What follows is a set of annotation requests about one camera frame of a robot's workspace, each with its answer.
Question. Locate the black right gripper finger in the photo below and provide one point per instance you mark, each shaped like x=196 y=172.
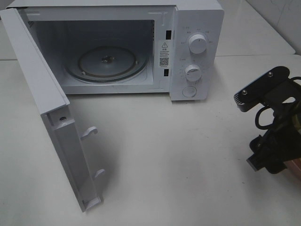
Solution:
x=254 y=162

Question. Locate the round white door button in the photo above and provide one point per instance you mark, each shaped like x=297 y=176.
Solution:
x=189 y=91

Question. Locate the pink round plate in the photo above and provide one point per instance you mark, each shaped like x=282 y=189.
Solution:
x=294 y=166

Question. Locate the white microwave knob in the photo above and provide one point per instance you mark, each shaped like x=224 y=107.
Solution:
x=197 y=43
x=193 y=73

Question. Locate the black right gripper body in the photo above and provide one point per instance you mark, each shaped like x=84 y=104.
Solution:
x=282 y=140

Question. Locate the white microwave oven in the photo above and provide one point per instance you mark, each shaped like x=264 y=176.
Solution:
x=62 y=28

